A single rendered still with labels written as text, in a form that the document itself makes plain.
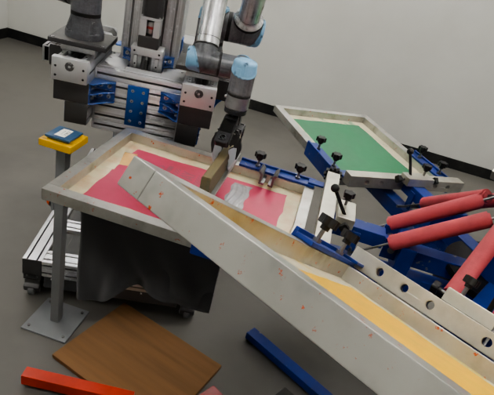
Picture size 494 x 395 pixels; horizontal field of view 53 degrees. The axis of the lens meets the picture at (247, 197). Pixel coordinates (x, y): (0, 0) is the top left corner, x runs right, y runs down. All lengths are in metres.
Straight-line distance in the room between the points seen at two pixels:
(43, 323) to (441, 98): 4.31
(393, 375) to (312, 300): 0.08
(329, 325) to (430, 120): 5.15
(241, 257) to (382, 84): 4.98
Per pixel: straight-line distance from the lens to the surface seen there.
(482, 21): 5.38
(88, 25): 2.12
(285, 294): 0.43
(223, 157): 1.58
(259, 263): 0.44
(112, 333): 2.47
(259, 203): 1.75
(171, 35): 2.26
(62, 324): 2.52
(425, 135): 5.57
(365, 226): 1.65
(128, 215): 1.49
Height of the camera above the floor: 1.81
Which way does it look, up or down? 29 degrees down
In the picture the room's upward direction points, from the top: 14 degrees clockwise
